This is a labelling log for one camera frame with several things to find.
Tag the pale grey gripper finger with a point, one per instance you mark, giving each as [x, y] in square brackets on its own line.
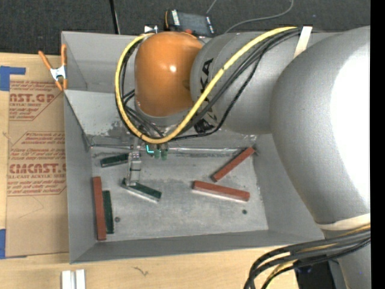
[134, 178]
[134, 158]

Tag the dark green flat block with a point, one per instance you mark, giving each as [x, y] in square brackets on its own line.
[147, 192]
[108, 212]
[114, 159]

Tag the red-brown flat block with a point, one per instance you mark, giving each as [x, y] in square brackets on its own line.
[221, 191]
[99, 209]
[233, 164]

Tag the grey metal bin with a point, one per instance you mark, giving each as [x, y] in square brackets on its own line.
[186, 218]

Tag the brown cardboard board red print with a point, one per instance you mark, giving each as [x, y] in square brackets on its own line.
[36, 215]

